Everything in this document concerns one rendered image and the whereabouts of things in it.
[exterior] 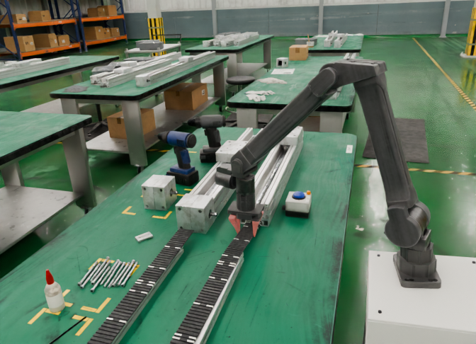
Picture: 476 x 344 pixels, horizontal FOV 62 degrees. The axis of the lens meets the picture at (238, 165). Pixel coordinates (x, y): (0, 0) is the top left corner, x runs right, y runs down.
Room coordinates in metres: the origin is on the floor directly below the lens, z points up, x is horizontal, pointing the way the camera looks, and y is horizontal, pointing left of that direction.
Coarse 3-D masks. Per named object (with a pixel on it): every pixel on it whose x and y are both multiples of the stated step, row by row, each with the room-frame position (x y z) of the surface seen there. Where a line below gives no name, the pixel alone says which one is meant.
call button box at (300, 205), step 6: (294, 192) 1.28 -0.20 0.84; (288, 198) 1.23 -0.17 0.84; (294, 198) 1.22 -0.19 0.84; (300, 198) 1.22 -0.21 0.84; (306, 198) 1.22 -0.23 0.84; (288, 204) 1.21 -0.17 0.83; (294, 204) 1.20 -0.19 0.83; (300, 204) 1.20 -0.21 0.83; (306, 204) 1.19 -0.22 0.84; (288, 210) 1.21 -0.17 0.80; (294, 210) 1.20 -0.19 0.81; (300, 210) 1.20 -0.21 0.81; (306, 210) 1.19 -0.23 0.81; (288, 216) 1.21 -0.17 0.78; (294, 216) 1.20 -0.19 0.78; (300, 216) 1.20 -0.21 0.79; (306, 216) 1.19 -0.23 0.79
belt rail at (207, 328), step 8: (240, 256) 0.95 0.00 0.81; (240, 264) 0.94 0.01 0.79; (232, 272) 0.88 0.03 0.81; (232, 280) 0.87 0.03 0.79; (224, 288) 0.81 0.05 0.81; (224, 296) 0.80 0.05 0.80; (216, 304) 0.76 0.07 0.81; (216, 312) 0.74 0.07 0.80; (208, 320) 0.71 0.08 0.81; (208, 328) 0.69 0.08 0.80; (200, 336) 0.66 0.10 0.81; (208, 336) 0.69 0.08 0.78
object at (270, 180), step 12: (300, 144) 1.85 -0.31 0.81; (276, 156) 1.63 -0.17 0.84; (288, 156) 1.56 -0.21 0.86; (264, 168) 1.44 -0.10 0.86; (276, 168) 1.50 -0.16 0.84; (288, 168) 1.51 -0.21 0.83; (264, 180) 1.41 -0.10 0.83; (276, 180) 1.33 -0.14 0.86; (264, 192) 1.29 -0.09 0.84; (276, 192) 1.28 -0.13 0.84; (264, 204) 1.15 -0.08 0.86; (276, 204) 1.27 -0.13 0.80; (264, 216) 1.15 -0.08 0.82
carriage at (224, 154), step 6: (228, 144) 1.63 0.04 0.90; (234, 144) 1.63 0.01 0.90; (240, 144) 1.63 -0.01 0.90; (222, 150) 1.56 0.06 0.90; (228, 150) 1.56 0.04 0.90; (234, 150) 1.56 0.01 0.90; (216, 156) 1.54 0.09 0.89; (222, 156) 1.53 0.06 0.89; (228, 156) 1.53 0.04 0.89; (228, 162) 1.54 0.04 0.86
